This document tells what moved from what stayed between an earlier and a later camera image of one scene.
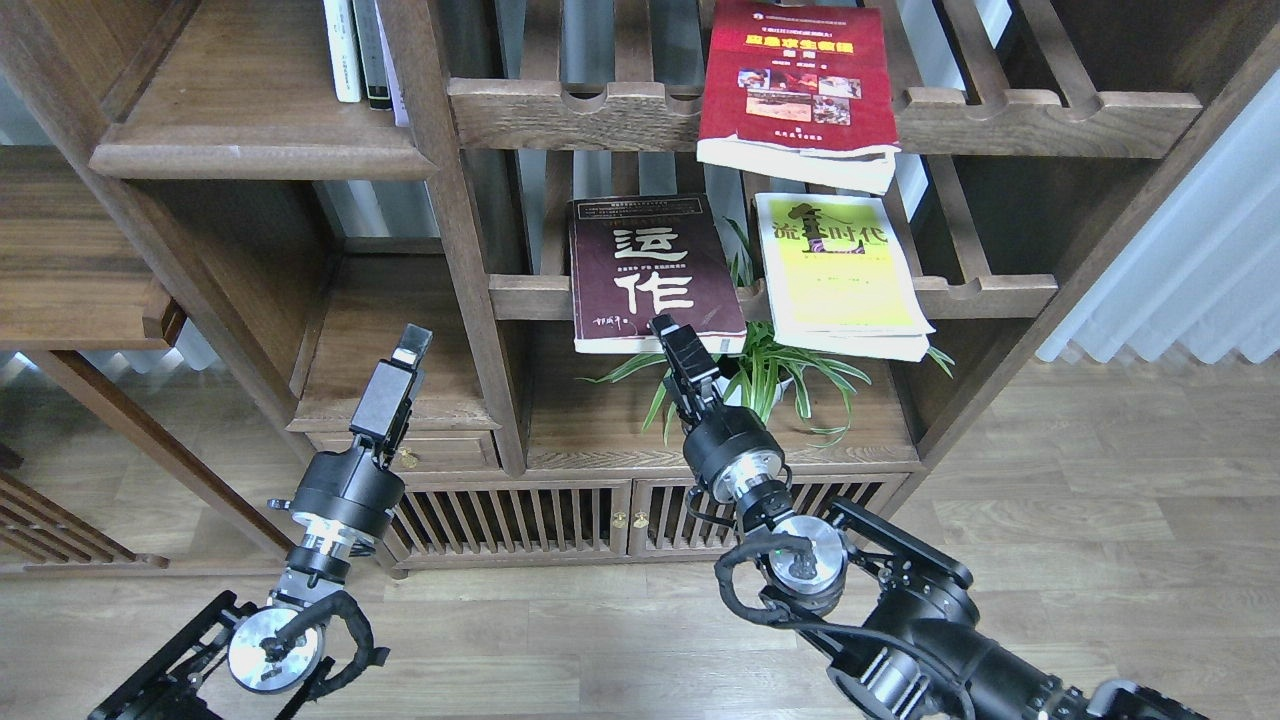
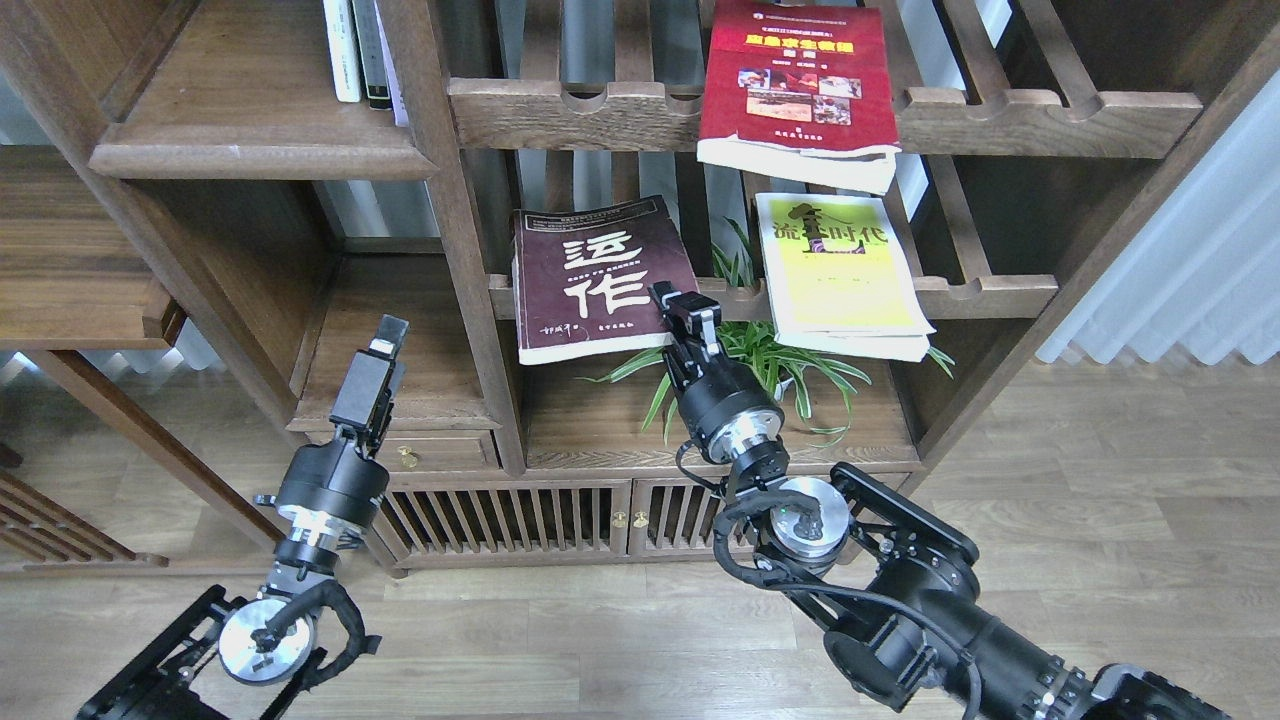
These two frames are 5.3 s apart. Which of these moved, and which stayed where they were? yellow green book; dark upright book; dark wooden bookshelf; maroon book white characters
Moved: maroon book white characters
Stayed: dark upright book; yellow green book; dark wooden bookshelf
